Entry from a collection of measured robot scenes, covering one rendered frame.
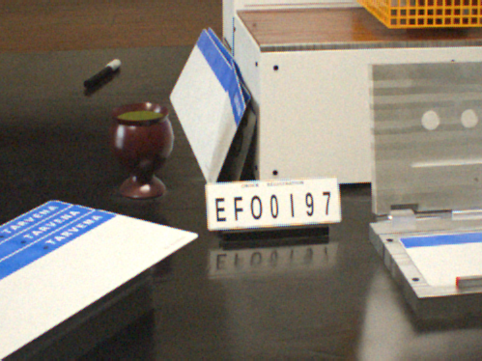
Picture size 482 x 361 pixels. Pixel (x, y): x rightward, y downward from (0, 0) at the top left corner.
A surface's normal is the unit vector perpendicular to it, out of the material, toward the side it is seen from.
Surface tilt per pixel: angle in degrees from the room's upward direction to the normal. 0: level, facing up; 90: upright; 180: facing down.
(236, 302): 0
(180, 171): 0
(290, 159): 90
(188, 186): 0
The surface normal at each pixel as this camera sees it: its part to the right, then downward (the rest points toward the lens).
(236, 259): 0.00, -0.93
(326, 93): 0.15, 0.36
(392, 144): 0.14, 0.12
